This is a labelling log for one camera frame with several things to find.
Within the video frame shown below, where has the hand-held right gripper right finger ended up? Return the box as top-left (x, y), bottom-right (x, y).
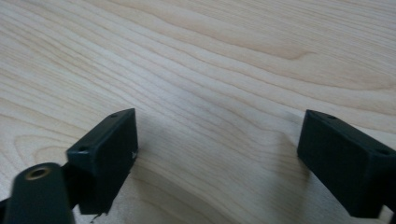
top-left (296, 108), bottom-right (396, 219)

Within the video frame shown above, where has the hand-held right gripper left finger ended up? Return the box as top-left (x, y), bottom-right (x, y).
top-left (61, 107), bottom-right (139, 217)

